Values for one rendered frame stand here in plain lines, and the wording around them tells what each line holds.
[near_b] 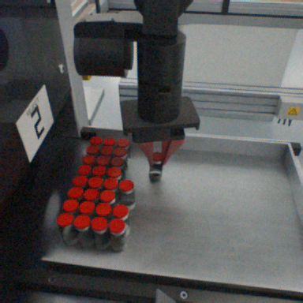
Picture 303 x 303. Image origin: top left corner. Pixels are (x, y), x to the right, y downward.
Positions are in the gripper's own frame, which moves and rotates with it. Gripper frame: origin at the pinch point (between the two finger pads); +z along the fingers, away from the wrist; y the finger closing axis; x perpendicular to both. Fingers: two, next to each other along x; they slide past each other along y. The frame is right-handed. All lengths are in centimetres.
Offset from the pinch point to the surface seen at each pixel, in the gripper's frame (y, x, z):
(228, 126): -70, -120, 93
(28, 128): 16.4, 3.5, -10.6
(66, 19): 12.0, -14.4, -17.1
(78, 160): 12.9, -5.9, 4.3
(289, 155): -22.3, 0.8, 1.2
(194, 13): -27, -80, 4
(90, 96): 10.9, -26.8, 4.4
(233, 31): -67, -133, 32
